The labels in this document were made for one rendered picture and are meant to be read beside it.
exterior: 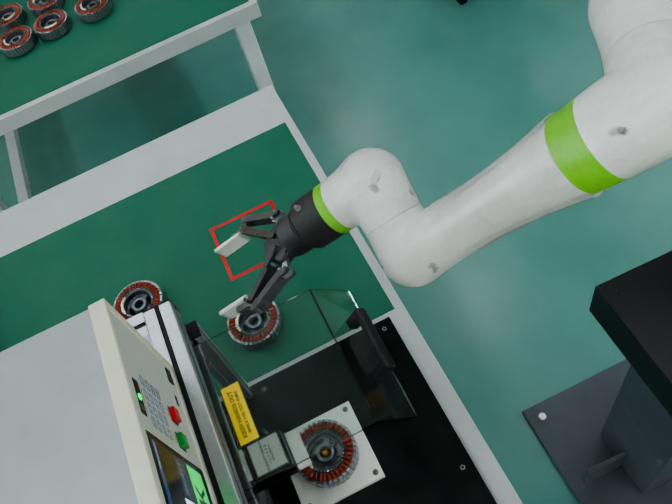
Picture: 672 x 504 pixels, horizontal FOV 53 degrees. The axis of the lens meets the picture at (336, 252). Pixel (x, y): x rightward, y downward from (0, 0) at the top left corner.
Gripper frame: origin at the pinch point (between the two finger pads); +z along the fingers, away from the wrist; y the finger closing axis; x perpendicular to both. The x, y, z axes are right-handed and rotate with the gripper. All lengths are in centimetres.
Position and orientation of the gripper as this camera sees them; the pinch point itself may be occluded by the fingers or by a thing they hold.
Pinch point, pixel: (226, 280)
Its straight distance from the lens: 125.2
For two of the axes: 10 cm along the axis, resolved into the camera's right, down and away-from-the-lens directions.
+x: -6.5, -3.4, -6.8
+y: -1.6, -8.1, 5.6
